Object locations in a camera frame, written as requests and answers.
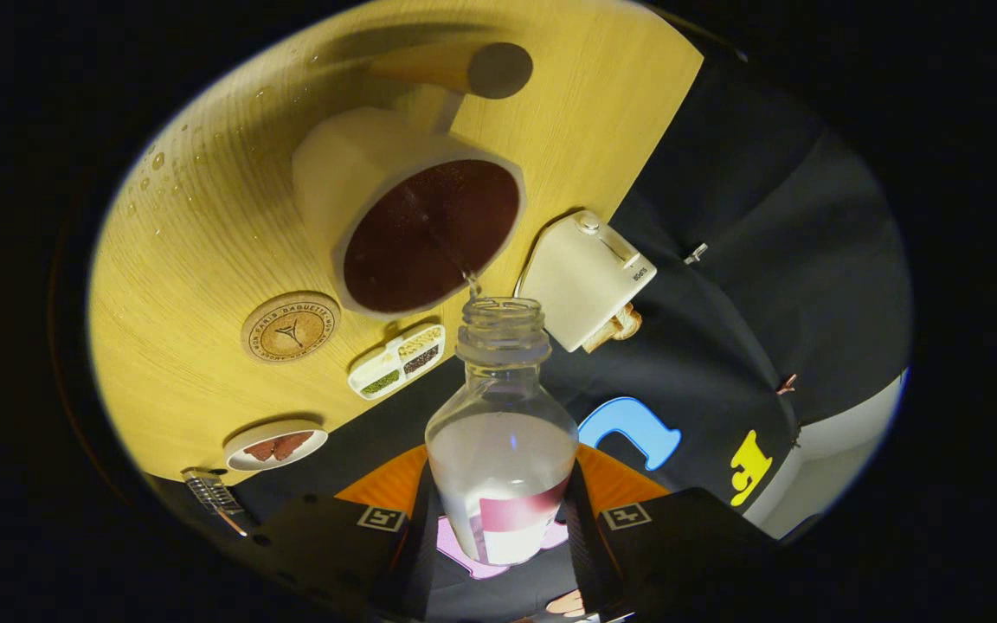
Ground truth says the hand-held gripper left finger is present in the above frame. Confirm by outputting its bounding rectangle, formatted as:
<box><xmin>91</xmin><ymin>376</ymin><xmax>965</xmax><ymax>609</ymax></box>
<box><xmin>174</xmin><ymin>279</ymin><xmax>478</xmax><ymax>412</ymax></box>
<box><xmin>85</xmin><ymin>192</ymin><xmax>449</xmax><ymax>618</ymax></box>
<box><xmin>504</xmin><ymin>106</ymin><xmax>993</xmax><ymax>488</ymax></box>
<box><xmin>248</xmin><ymin>445</ymin><xmax>443</xmax><ymax>622</ymax></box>

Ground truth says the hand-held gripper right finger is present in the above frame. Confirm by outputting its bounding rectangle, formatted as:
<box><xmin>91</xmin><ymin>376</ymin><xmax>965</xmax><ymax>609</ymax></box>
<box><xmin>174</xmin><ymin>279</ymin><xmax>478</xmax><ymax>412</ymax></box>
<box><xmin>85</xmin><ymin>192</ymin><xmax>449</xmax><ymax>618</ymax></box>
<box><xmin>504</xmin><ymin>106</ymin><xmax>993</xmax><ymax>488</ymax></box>
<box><xmin>563</xmin><ymin>443</ymin><xmax>781</xmax><ymax>622</ymax></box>

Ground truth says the clear plastic juice bottle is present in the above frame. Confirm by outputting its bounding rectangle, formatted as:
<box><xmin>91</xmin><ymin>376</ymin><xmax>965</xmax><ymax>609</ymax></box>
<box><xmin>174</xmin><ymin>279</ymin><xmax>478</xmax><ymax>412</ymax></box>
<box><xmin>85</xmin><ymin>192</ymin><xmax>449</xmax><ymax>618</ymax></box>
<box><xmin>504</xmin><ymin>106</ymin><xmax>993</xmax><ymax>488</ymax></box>
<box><xmin>425</xmin><ymin>297</ymin><xmax>581</xmax><ymax>567</ymax></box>

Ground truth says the round cork coaster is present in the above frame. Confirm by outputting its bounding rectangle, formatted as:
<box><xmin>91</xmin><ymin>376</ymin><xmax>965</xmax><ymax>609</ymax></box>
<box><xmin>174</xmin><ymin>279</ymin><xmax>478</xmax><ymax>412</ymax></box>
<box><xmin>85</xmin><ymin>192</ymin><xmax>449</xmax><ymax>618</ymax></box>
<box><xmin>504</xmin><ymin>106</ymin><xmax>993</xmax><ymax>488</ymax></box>
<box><xmin>241</xmin><ymin>291</ymin><xmax>342</xmax><ymax>364</ymax></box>

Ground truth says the beige cup with wooden handle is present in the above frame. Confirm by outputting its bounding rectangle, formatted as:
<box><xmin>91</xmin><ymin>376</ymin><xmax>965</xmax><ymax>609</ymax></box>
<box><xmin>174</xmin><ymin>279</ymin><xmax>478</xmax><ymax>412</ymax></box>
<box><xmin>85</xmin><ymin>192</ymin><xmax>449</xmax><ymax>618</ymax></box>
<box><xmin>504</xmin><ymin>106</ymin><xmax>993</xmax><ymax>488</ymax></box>
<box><xmin>292</xmin><ymin>42</ymin><xmax>534</xmax><ymax>321</ymax></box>

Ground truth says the white round plate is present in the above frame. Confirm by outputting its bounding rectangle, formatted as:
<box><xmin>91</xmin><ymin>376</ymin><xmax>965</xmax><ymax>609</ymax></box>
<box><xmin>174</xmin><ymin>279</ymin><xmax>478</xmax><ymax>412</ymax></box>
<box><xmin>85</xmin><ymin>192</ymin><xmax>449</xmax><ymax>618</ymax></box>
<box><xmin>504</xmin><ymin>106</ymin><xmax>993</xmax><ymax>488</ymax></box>
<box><xmin>222</xmin><ymin>420</ymin><xmax>329</xmax><ymax>472</ymax></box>

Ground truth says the white divided snack dish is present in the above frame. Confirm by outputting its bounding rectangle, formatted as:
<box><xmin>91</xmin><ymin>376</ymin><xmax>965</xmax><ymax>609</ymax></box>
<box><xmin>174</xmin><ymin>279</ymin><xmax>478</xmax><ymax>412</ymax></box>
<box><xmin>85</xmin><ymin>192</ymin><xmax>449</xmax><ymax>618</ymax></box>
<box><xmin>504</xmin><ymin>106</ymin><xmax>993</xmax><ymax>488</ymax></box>
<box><xmin>347</xmin><ymin>323</ymin><xmax>447</xmax><ymax>401</ymax></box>

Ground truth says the white toaster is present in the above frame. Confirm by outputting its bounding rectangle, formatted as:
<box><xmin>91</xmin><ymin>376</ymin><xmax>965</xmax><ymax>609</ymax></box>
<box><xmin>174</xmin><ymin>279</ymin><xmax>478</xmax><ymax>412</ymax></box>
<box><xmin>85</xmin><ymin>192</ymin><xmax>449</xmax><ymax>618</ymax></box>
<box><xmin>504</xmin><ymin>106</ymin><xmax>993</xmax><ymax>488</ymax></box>
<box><xmin>518</xmin><ymin>209</ymin><xmax>658</xmax><ymax>353</ymax></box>

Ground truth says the wooden table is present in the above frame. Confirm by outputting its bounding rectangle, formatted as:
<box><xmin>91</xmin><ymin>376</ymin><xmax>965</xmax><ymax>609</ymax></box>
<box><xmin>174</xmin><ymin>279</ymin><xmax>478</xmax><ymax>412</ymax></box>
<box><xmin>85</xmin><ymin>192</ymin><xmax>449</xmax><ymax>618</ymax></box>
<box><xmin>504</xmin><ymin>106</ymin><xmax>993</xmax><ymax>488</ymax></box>
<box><xmin>87</xmin><ymin>0</ymin><xmax>705</xmax><ymax>485</ymax></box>

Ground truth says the metal wire utensil holder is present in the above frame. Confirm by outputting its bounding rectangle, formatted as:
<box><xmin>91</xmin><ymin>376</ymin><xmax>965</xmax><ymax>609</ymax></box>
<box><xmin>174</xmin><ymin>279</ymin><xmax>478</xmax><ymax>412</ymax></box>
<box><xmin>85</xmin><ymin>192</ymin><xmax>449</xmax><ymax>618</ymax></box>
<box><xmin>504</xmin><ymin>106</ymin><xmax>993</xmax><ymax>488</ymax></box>
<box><xmin>181</xmin><ymin>467</ymin><xmax>250</xmax><ymax>537</ymax></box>

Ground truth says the white toaster cable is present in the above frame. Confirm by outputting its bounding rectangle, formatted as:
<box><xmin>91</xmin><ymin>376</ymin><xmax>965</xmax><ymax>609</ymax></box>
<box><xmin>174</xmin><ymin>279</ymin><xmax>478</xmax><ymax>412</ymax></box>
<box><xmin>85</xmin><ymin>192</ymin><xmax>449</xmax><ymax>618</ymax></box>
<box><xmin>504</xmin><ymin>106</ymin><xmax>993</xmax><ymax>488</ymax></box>
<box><xmin>511</xmin><ymin>216</ymin><xmax>586</xmax><ymax>299</ymax></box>

